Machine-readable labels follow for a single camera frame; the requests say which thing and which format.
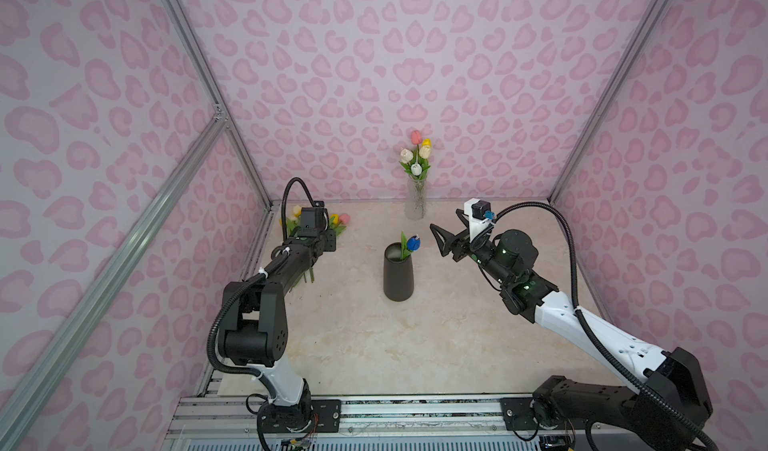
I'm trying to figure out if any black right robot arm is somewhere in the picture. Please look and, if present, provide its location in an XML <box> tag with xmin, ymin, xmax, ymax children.
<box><xmin>430</xmin><ymin>199</ymin><xmax>718</xmax><ymax>450</ymax></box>

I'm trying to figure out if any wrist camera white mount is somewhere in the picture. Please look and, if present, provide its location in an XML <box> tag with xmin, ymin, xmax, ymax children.
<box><xmin>463</xmin><ymin>198</ymin><xmax>495</xmax><ymax>241</ymax></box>
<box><xmin>299</xmin><ymin>206</ymin><xmax>328</xmax><ymax>230</ymax></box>

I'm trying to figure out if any bunch of artificial tulips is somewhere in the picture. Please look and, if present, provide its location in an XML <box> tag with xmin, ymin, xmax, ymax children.
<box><xmin>270</xmin><ymin>202</ymin><xmax>349</xmax><ymax>289</ymax></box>

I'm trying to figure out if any black tapered vase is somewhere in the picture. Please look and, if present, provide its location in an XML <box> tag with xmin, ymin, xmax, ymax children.
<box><xmin>383</xmin><ymin>243</ymin><xmax>415</xmax><ymax>302</ymax></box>

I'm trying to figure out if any diagonal aluminium frame bar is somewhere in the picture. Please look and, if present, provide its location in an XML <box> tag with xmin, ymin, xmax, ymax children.
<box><xmin>1</xmin><ymin>117</ymin><xmax>228</xmax><ymax>450</ymax></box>

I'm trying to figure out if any blue tulip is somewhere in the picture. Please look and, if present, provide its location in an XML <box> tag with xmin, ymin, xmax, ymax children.
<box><xmin>399</xmin><ymin>232</ymin><xmax>421</xmax><ymax>261</ymax></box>

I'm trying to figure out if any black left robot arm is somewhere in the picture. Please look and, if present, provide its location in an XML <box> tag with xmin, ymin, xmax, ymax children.
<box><xmin>206</xmin><ymin>177</ymin><xmax>337</xmax><ymax>450</ymax></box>

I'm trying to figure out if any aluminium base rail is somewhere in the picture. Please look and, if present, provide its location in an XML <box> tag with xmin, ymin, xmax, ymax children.
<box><xmin>160</xmin><ymin>392</ymin><xmax>691</xmax><ymax>451</ymax></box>

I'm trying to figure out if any clear glass vase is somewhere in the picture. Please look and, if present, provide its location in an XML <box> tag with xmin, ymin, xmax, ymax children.
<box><xmin>405</xmin><ymin>178</ymin><xmax>426</xmax><ymax>221</ymax></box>

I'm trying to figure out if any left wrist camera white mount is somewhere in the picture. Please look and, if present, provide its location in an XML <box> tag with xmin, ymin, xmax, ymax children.
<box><xmin>299</xmin><ymin>206</ymin><xmax>328</xmax><ymax>230</ymax></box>

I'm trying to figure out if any pink tulip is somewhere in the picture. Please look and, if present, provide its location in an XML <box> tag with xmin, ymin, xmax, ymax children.
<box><xmin>331</xmin><ymin>213</ymin><xmax>351</xmax><ymax>236</ymax></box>
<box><xmin>411</xmin><ymin>130</ymin><xmax>423</xmax><ymax>146</ymax></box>

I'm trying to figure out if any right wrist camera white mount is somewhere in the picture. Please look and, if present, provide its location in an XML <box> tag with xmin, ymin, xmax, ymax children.
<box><xmin>463</xmin><ymin>198</ymin><xmax>495</xmax><ymax>241</ymax></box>

